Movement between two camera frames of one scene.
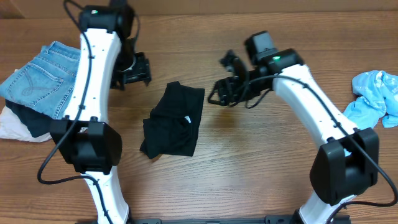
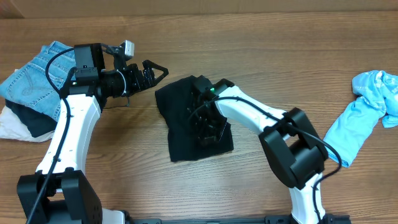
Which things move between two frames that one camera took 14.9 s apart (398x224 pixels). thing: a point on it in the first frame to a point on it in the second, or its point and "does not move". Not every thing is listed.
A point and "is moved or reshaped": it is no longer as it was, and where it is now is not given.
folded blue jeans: [46, 81] does not move
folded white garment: [12, 127] does not move
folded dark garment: [38, 123] does not move
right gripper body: [240, 88] to [211, 126]
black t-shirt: [172, 127] is moved or reshaped
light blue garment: [377, 93] does not move
